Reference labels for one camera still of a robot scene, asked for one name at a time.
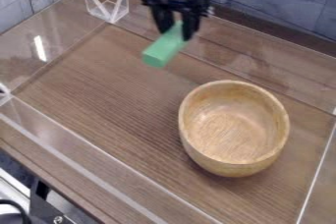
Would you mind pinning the black table frame bracket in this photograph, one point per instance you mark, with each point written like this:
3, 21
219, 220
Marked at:
25, 206

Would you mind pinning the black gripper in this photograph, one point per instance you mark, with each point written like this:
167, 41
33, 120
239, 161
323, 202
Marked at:
193, 8

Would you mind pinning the green stick block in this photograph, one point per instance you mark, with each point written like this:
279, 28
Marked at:
165, 48

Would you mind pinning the wooden bowl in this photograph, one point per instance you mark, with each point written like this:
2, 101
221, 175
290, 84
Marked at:
234, 127

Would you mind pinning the clear acrylic corner bracket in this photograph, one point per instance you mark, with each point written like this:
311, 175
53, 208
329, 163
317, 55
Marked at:
109, 11

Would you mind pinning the clear acrylic tray wall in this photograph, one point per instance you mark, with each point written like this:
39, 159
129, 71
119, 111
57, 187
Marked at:
89, 118

